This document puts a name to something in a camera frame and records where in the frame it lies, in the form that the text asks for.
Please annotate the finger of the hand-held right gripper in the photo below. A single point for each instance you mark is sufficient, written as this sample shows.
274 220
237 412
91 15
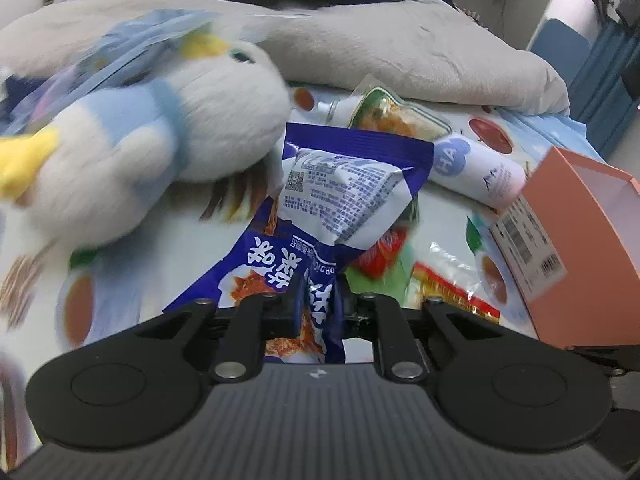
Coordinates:
615 360

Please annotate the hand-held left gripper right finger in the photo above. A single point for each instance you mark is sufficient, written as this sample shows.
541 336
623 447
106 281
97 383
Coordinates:
338 305

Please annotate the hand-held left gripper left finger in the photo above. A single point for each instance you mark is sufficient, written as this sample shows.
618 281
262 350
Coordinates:
298 300

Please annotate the red yellow edged snack packet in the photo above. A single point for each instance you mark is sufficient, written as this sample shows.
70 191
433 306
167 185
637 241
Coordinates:
460 295

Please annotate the pink cardboard box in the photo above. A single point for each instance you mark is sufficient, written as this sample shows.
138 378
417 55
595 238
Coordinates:
565 240

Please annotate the green edged snack packet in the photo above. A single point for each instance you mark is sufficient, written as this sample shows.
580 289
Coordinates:
390 110

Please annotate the white spray bottle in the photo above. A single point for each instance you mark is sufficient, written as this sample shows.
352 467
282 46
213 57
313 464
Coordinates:
480 170

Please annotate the white blue plush duck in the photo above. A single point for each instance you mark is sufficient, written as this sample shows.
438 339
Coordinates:
150 135

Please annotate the blue star bed sheet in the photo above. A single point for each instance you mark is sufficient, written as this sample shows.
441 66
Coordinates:
550 130

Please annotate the grey duvet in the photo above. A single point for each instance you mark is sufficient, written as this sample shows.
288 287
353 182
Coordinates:
400 60

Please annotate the blue curtain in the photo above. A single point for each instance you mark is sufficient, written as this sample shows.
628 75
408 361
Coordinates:
610 100

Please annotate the crumpled blue plastic bag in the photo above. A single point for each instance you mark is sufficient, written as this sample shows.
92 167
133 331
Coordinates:
125 50

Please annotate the blue chair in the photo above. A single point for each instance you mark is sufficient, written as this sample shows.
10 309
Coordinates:
560 45

